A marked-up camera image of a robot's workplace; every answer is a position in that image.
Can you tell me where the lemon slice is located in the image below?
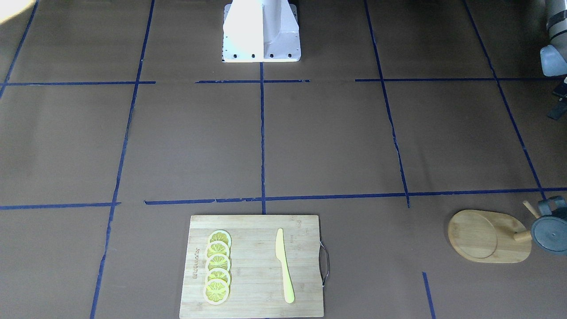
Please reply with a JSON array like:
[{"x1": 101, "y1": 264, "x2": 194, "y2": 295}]
[
  {"x1": 205, "y1": 253, "x2": 231, "y2": 271},
  {"x1": 205, "y1": 267, "x2": 232, "y2": 285},
  {"x1": 208, "y1": 230, "x2": 232, "y2": 248},
  {"x1": 203, "y1": 279, "x2": 230, "y2": 305},
  {"x1": 206, "y1": 241, "x2": 230, "y2": 258}
]

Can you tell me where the yellow plastic knife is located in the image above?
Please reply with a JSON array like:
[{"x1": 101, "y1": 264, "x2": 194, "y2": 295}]
[{"x1": 275, "y1": 228, "x2": 295, "y2": 303}]

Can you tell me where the wooden cup storage rack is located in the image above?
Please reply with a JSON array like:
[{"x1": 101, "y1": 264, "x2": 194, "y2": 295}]
[{"x1": 447, "y1": 209, "x2": 532, "y2": 263}]

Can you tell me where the bamboo cutting board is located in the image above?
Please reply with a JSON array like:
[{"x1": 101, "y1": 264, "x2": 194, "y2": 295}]
[{"x1": 179, "y1": 215, "x2": 324, "y2": 319}]

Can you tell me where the dark blue ribbed mug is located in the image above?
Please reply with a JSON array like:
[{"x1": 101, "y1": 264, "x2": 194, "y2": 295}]
[{"x1": 531, "y1": 195, "x2": 567, "y2": 256}]

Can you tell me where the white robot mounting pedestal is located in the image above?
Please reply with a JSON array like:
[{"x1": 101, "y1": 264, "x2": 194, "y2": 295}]
[{"x1": 221, "y1": 0, "x2": 302, "y2": 63}]

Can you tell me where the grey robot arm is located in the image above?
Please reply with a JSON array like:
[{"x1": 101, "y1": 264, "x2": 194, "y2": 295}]
[{"x1": 540, "y1": 0, "x2": 567, "y2": 121}]

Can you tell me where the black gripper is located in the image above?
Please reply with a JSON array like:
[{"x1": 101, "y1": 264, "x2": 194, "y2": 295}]
[{"x1": 547, "y1": 78, "x2": 567, "y2": 121}]

